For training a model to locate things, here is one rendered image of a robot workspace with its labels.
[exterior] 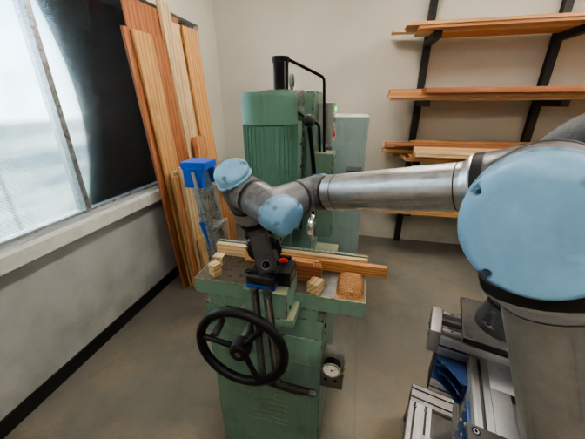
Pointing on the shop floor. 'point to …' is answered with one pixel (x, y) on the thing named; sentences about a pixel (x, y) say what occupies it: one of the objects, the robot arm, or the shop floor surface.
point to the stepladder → (193, 169)
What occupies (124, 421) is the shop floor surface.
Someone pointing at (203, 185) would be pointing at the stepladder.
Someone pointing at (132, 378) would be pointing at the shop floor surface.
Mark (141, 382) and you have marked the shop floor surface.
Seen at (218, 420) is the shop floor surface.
